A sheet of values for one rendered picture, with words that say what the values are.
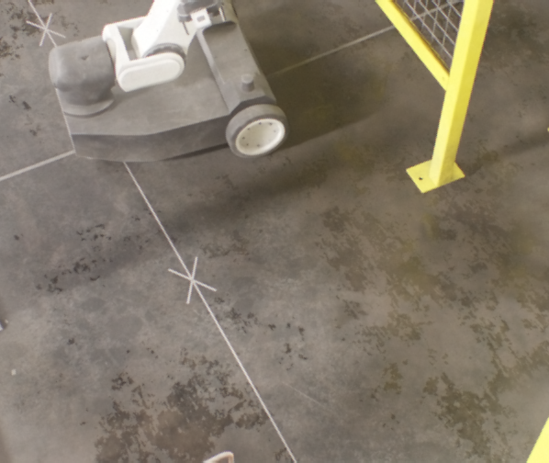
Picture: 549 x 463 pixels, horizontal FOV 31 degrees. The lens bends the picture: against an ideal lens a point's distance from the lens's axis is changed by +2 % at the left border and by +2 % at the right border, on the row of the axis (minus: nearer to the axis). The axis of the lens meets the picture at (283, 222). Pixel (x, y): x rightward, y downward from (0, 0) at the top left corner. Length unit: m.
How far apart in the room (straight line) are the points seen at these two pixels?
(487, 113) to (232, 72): 0.86
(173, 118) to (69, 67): 0.34
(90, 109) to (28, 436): 0.99
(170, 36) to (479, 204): 1.07
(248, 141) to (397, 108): 0.54
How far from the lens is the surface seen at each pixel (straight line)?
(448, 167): 3.03
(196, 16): 2.65
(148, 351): 2.75
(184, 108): 3.04
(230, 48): 3.18
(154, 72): 2.99
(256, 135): 3.05
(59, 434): 2.69
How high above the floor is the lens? 2.41
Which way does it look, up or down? 54 degrees down
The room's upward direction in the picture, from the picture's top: straight up
